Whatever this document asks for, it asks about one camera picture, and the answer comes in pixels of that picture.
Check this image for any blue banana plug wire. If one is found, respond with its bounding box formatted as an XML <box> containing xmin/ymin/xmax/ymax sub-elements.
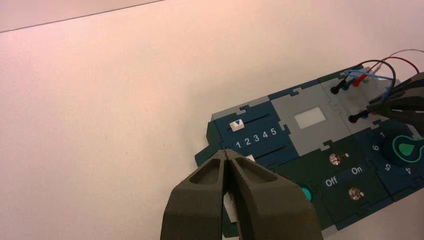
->
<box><xmin>341</xmin><ymin>68</ymin><xmax>397</xmax><ymax>120</ymax></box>

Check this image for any blue grey control box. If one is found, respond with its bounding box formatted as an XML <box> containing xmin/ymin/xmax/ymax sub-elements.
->
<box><xmin>194</xmin><ymin>64</ymin><xmax>424</xmax><ymax>239</ymax></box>

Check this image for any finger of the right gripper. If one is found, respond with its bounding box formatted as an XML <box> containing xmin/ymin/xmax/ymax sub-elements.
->
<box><xmin>366</xmin><ymin>71</ymin><xmax>424</xmax><ymax>108</ymax></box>
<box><xmin>366</xmin><ymin>100</ymin><xmax>424</xmax><ymax>134</ymax></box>

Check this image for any metal toggle switch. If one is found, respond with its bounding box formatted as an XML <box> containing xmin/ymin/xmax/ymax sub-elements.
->
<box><xmin>329</xmin><ymin>152</ymin><xmax>350</xmax><ymax>167</ymax></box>
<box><xmin>348</xmin><ymin>187</ymin><xmax>365</xmax><ymax>201</ymax></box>

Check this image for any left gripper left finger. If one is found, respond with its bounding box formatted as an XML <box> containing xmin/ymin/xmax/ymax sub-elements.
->
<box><xmin>159</xmin><ymin>149</ymin><xmax>230</xmax><ymax>240</ymax></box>

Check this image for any green push button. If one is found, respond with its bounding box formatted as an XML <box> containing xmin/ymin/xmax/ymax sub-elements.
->
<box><xmin>299</xmin><ymin>186</ymin><xmax>313</xmax><ymax>203</ymax></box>

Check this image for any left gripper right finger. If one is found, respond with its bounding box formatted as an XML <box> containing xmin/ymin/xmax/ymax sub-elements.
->
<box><xmin>226</xmin><ymin>149</ymin><xmax>324</xmax><ymax>240</ymax></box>

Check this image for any white banana plug wire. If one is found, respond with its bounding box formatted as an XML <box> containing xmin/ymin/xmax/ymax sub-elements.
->
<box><xmin>362</xmin><ymin>48</ymin><xmax>424</xmax><ymax>80</ymax></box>

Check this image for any red banana plug wire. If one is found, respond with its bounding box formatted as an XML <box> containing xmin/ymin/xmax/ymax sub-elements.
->
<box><xmin>351</xmin><ymin>56</ymin><xmax>421</xmax><ymax>117</ymax></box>

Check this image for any green rotary knob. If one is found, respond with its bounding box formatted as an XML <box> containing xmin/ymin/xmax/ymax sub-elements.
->
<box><xmin>377</xmin><ymin>124</ymin><xmax>424</xmax><ymax>167</ymax></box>

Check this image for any white display window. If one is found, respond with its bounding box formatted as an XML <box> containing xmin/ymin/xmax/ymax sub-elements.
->
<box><xmin>293</xmin><ymin>106</ymin><xmax>327</xmax><ymax>130</ymax></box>

